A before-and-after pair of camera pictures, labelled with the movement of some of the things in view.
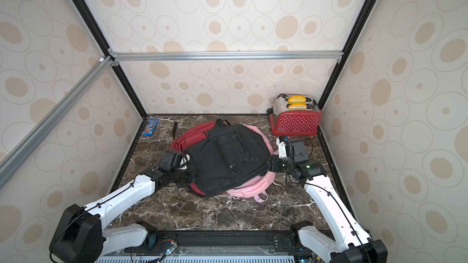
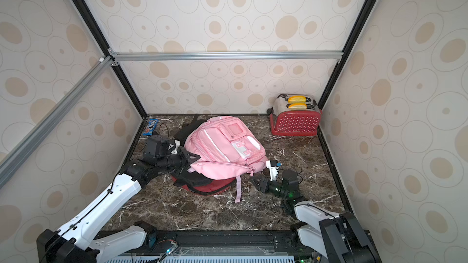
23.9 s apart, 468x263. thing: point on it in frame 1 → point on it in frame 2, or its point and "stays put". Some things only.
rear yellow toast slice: [297, 99] stays put
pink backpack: [259, 190] → [228, 148]
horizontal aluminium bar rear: [225, 56] stays put
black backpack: [230, 156] → [181, 137]
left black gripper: [192, 178] → [186, 158]
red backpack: [183, 137] → [214, 187]
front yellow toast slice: [298, 106] stays put
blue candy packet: [150, 127] stays put
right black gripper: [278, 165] → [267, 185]
